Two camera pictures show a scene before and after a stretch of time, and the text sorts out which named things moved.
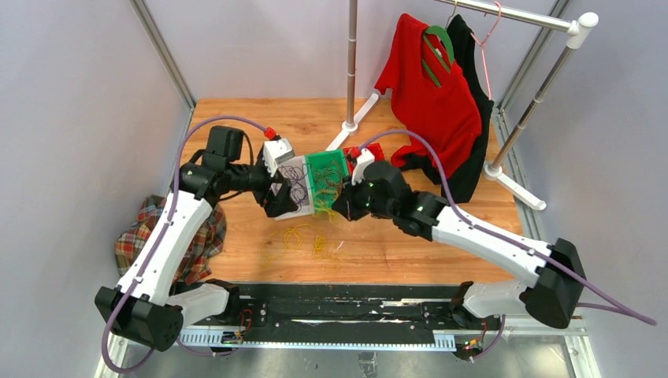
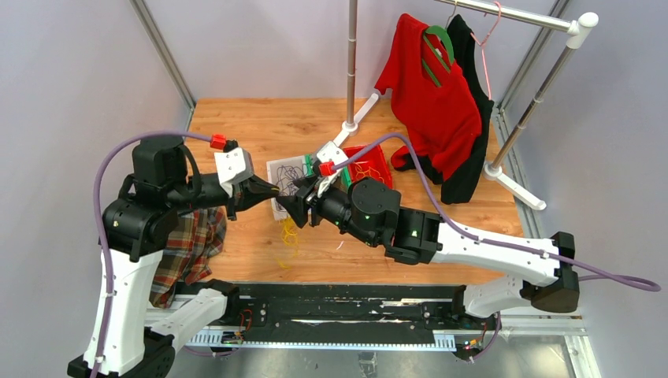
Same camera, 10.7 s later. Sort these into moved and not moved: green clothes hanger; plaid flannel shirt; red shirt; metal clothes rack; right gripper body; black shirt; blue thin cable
Moved: right gripper body
Not moved: metal clothes rack; blue thin cable; red shirt; green clothes hanger; black shirt; plaid flannel shirt
